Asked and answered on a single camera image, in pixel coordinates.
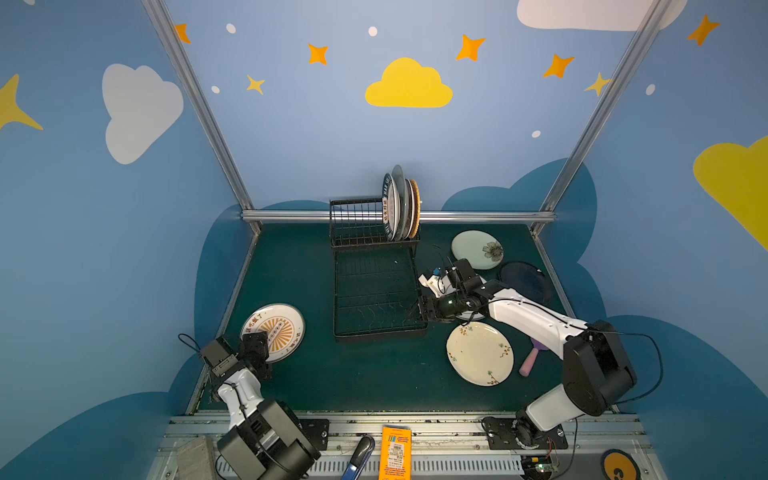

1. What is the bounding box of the white plate green lettered rim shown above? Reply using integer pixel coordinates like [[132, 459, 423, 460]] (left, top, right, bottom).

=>
[[382, 173, 400, 241]]

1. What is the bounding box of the grey foam block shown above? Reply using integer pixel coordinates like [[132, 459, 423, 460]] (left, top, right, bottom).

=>
[[176, 436, 219, 480]]

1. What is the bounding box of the large plain green plate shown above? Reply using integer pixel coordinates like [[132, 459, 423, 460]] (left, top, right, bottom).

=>
[[392, 165, 407, 241]]

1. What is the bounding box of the cream floral plate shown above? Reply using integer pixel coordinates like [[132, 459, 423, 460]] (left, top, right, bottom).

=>
[[446, 321, 514, 387]]

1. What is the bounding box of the pale green floral plate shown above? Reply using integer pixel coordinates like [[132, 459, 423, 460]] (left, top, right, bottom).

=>
[[451, 230, 504, 270]]

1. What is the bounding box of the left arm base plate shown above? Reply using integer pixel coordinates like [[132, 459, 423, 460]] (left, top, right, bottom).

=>
[[300, 418, 330, 451]]

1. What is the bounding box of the black wire dish rack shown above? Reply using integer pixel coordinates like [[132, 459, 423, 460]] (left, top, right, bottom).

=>
[[329, 198, 427, 342]]

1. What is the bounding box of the orange yellow box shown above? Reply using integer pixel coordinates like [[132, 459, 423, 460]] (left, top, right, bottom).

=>
[[379, 425, 413, 480]]

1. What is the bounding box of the yellow black tape roll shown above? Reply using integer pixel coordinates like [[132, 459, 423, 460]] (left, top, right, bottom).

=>
[[601, 449, 642, 480]]

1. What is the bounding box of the blue black handled tool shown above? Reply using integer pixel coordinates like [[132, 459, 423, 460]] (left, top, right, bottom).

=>
[[341, 435, 376, 480]]

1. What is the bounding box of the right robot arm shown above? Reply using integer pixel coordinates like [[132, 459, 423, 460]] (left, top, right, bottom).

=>
[[418, 259, 637, 446]]

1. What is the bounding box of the dark navy plate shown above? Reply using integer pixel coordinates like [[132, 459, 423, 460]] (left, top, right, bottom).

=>
[[497, 261, 555, 305]]

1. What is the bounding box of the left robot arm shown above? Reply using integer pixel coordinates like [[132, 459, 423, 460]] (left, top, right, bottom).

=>
[[201, 332, 320, 479]]

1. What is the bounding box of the white plate orange sunburst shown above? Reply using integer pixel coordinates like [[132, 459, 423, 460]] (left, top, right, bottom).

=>
[[402, 179, 415, 240]]

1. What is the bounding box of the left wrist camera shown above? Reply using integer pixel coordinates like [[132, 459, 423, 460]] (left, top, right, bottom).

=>
[[200, 336, 239, 379]]

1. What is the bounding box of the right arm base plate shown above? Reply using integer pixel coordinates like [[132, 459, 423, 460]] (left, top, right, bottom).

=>
[[481, 416, 569, 450]]

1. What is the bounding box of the purple pink spatula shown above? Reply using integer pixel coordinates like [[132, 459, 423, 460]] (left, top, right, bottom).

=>
[[519, 338, 548, 377]]

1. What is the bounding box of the yellow woven wicker plate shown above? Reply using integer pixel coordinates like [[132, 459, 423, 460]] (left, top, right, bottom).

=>
[[408, 179, 421, 239]]

